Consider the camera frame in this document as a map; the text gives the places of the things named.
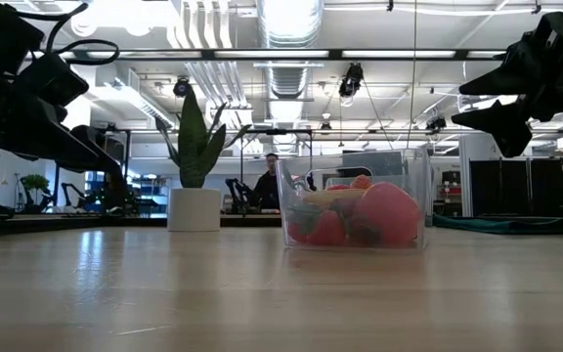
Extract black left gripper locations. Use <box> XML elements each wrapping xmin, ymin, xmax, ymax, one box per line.
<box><xmin>0</xmin><ymin>51</ymin><xmax>127</xmax><ymax>183</ymax></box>

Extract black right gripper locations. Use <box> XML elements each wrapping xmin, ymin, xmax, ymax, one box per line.
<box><xmin>451</xmin><ymin>0</ymin><xmax>563</xmax><ymax>159</ymax></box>

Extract orange fruit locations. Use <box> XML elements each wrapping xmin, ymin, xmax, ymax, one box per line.
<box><xmin>349</xmin><ymin>173</ymin><xmax>374</xmax><ymax>191</ymax></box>

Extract yellow banana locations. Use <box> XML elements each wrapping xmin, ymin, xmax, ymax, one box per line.
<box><xmin>302</xmin><ymin>188</ymin><xmax>368</xmax><ymax>210</ymax></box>

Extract red strawberry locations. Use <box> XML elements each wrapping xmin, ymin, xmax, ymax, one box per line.
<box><xmin>304</xmin><ymin>208</ymin><xmax>349</xmax><ymax>247</ymax></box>
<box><xmin>286</xmin><ymin>219</ymin><xmax>310</xmax><ymax>244</ymax></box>

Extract clear plastic tupperware container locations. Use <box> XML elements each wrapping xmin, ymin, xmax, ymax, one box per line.
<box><xmin>275</xmin><ymin>148</ymin><xmax>433</xmax><ymax>251</ymax></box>

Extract small distant potted plant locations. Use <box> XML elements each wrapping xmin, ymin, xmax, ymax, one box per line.
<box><xmin>19</xmin><ymin>173</ymin><xmax>52</xmax><ymax>209</ymax></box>

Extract black partition panels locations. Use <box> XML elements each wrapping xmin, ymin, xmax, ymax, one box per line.
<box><xmin>468</xmin><ymin>157</ymin><xmax>563</xmax><ymax>218</ymax></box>

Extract dark green cloth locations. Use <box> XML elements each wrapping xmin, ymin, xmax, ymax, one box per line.
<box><xmin>431</xmin><ymin>213</ymin><xmax>563</xmax><ymax>237</ymax></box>

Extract snake plant in white pot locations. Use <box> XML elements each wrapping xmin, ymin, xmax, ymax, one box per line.
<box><xmin>153</xmin><ymin>89</ymin><xmax>253</xmax><ymax>233</ymax></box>

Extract person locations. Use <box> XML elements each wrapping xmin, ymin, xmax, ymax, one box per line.
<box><xmin>250</xmin><ymin>152</ymin><xmax>282</xmax><ymax>212</ymax></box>

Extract black ceiling camera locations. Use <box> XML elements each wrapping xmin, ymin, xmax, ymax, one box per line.
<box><xmin>337</xmin><ymin>62</ymin><xmax>366</xmax><ymax>108</ymax></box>
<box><xmin>172</xmin><ymin>76</ymin><xmax>194</xmax><ymax>99</ymax></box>
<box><xmin>424</xmin><ymin>115</ymin><xmax>449</xmax><ymax>133</ymax></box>

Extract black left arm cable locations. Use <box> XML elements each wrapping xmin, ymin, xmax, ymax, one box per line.
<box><xmin>17</xmin><ymin>2</ymin><xmax>121</xmax><ymax>67</ymax></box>

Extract black stand frame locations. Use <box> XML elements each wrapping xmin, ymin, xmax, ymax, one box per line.
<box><xmin>238</xmin><ymin>127</ymin><xmax>316</xmax><ymax>186</ymax></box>

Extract silver ceiling duct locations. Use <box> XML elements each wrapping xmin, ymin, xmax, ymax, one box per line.
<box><xmin>255</xmin><ymin>0</ymin><xmax>325</xmax><ymax>102</ymax></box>

